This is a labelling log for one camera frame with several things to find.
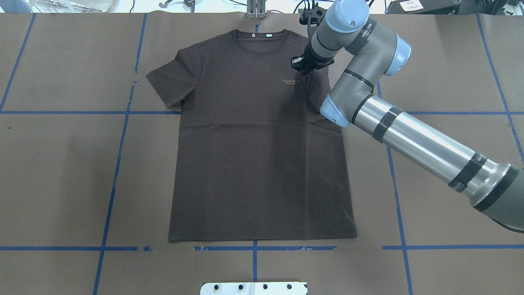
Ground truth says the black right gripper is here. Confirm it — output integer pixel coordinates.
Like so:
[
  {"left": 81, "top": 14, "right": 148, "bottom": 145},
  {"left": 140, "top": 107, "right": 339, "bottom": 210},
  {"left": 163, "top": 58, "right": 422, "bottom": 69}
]
[{"left": 291, "top": 48, "right": 334, "bottom": 75}]

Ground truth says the brown t-shirt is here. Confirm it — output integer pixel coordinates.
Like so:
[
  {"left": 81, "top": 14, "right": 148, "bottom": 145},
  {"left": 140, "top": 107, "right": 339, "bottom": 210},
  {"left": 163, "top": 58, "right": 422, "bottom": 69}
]
[{"left": 146, "top": 30, "right": 357, "bottom": 243}]

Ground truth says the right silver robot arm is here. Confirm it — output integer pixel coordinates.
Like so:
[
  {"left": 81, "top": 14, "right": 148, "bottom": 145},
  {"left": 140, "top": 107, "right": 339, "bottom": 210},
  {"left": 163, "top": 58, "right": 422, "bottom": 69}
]
[{"left": 291, "top": 0, "right": 523, "bottom": 233}]

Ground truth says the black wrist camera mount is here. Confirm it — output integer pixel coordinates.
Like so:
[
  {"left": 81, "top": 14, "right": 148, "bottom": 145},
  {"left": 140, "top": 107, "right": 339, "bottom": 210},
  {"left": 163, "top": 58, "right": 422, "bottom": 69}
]
[{"left": 299, "top": 3, "right": 327, "bottom": 27}]

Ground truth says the aluminium frame post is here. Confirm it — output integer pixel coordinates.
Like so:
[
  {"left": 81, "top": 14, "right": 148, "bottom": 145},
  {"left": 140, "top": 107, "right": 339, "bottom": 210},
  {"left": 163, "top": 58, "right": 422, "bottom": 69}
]
[{"left": 246, "top": 0, "right": 267, "bottom": 19}]

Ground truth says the white pedestal column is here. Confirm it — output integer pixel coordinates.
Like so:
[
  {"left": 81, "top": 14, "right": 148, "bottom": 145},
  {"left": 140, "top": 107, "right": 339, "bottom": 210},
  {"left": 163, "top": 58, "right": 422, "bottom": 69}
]
[{"left": 200, "top": 281, "right": 309, "bottom": 295}]

